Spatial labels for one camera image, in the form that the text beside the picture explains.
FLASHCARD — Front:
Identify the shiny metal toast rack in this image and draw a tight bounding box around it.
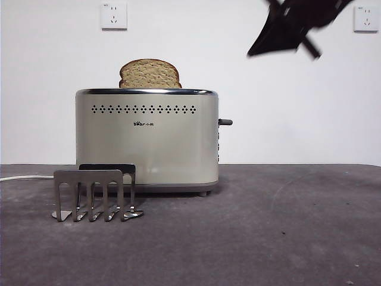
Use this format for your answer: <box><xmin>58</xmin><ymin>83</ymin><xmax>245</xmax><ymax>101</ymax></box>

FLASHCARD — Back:
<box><xmin>51</xmin><ymin>163</ymin><xmax>145</xmax><ymax>223</ymax></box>

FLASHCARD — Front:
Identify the white toaster power cable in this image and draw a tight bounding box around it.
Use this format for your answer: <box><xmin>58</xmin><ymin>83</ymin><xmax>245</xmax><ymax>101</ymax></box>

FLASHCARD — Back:
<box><xmin>0</xmin><ymin>175</ymin><xmax>55</xmax><ymax>183</ymax></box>

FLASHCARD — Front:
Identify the cream two-slot toaster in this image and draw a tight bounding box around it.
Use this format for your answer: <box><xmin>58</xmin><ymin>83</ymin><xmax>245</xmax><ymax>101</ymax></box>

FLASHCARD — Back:
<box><xmin>74</xmin><ymin>88</ymin><xmax>220</xmax><ymax>197</ymax></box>

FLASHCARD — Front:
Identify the white wall socket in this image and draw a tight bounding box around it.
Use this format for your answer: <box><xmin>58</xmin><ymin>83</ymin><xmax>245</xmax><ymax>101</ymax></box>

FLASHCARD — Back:
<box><xmin>100</xmin><ymin>2</ymin><xmax>128</xmax><ymax>31</ymax></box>
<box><xmin>352</xmin><ymin>5</ymin><xmax>380</xmax><ymax>33</ymax></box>

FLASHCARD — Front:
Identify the brown bread slice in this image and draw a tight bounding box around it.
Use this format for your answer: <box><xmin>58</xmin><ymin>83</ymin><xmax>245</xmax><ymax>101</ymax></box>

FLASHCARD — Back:
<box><xmin>118</xmin><ymin>58</ymin><xmax>183</xmax><ymax>89</ymax></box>

